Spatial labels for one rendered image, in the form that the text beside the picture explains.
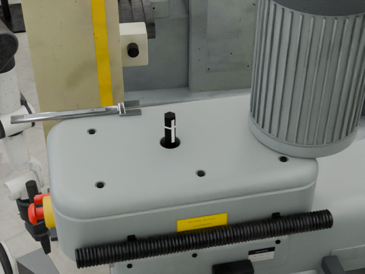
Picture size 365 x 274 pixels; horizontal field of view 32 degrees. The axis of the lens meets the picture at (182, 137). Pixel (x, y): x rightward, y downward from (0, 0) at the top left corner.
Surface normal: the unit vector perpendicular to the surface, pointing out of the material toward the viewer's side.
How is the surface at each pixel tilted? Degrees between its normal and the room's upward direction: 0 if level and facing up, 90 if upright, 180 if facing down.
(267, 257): 90
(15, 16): 0
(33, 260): 0
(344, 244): 90
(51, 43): 90
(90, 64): 90
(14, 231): 0
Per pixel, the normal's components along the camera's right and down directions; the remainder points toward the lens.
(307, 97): -0.23, 0.61
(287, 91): -0.51, 0.54
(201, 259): 0.21, 0.62
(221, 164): 0.00, -0.78
